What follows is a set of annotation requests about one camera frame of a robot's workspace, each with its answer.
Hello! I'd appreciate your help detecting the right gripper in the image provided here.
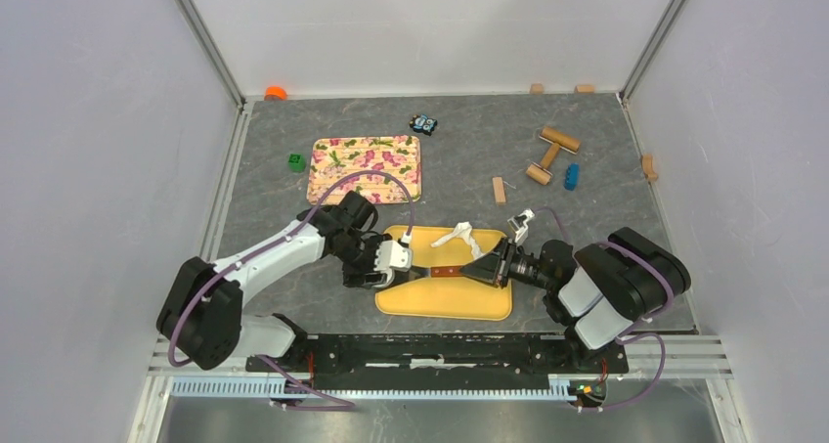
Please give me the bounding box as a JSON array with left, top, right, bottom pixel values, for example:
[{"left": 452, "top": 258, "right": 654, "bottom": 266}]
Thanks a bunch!
[{"left": 458, "top": 238, "right": 554, "bottom": 292}]

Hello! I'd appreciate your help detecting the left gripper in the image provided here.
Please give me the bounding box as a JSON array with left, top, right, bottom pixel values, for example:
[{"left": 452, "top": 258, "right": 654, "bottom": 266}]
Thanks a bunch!
[{"left": 332, "top": 234, "right": 392, "bottom": 290}]

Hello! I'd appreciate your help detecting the metal scraper with wooden handle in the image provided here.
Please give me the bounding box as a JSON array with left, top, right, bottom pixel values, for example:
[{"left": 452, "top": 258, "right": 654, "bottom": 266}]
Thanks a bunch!
[{"left": 405, "top": 266, "right": 463, "bottom": 282}]

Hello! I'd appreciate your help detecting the white dough ball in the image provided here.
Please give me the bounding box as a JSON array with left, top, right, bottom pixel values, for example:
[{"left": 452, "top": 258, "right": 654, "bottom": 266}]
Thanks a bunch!
[{"left": 430, "top": 222, "right": 484, "bottom": 260}]

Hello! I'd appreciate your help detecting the yellow cutting mat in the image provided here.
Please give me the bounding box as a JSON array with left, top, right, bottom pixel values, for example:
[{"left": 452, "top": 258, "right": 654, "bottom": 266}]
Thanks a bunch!
[{"left": 374, "top": 226, "right": 513, "bottom": 321}]

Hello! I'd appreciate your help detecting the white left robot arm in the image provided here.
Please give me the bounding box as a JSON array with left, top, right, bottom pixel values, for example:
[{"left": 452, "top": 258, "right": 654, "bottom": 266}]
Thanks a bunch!
[{"left": 155, "top": 191, "right": 392, "bottom": 373}]

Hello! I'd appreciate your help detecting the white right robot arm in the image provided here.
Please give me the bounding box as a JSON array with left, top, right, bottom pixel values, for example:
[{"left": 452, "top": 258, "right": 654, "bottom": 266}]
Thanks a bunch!
[{"left": 459, "top": 227, "right": 691, "bottom": 373}]

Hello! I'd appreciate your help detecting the small wooden block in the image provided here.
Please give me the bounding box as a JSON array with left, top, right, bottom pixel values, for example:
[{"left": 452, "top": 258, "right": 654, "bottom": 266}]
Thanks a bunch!
[{"left": 492, "top": 176, "right": 506, "bottom": 205}]

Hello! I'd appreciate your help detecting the blue plastic block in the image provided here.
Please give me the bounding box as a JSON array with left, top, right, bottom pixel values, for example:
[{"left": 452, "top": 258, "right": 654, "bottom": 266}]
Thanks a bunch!
[{"left": 563, "top": 163, "right": 580, "bottom": 191}]

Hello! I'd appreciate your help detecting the floral pattern tray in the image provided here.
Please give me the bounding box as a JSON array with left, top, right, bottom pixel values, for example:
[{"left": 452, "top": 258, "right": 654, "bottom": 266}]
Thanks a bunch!
[{"left": 306, "top": 135, "right": 422, "bottom": 204}]

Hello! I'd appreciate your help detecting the green plastic block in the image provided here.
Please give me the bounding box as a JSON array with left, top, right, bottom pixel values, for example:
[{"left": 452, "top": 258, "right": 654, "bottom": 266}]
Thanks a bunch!
[{"left": 287, "top": 154, "right": 307, "bottom": 173}]

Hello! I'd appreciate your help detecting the black patterned small box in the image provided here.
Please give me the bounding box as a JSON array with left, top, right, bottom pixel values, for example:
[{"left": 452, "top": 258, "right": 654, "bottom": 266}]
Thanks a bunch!
[{"left": 409, "top": 114, "right": 438, "bottom": 136}]

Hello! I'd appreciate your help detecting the wooden piece right edge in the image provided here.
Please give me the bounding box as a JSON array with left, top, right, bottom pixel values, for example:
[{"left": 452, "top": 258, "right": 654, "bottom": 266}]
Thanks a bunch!
[{"left": 640, "top": 154, "right": 659, "bottom": 183}]

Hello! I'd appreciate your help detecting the orange plastic cap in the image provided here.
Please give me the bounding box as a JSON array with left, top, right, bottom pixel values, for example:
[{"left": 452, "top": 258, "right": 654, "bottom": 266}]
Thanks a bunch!
[{"left": 263, "top": 86, "right": 287, "bottom": 101}]

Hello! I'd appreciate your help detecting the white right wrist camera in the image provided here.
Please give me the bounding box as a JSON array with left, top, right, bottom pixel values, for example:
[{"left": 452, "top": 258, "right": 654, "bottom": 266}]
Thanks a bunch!
[{"left": 507, "top": 209, "right": 536, "bottom": 246}]

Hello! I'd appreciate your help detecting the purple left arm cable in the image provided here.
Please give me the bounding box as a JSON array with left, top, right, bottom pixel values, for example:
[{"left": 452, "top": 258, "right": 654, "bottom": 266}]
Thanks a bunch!
[{"left": 166, "top": 170, "right": 417, "bottom": 412}]

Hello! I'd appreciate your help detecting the light blue cable duct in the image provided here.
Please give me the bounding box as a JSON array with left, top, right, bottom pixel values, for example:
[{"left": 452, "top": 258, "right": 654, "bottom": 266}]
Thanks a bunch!
[{"left": 169, "top": 376, "right": 578, "bottom": 401}]

